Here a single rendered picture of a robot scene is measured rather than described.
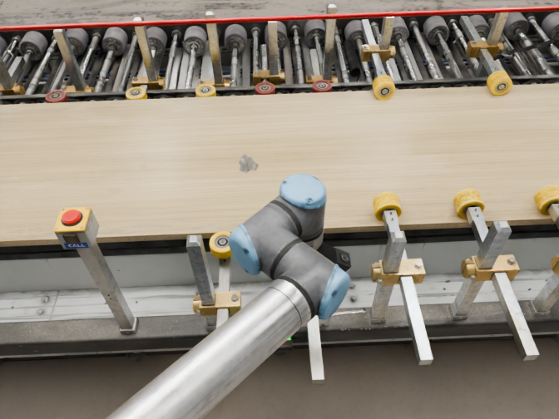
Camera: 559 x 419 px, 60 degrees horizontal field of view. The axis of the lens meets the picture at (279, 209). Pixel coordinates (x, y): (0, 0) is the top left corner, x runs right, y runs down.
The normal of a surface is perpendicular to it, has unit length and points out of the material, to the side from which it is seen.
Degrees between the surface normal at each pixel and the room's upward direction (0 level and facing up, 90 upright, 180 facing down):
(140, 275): 90
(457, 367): 0
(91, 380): 0
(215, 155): 0
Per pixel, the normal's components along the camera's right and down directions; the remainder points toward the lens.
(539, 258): 0.04, 0.75
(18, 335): -0.02, -0.65
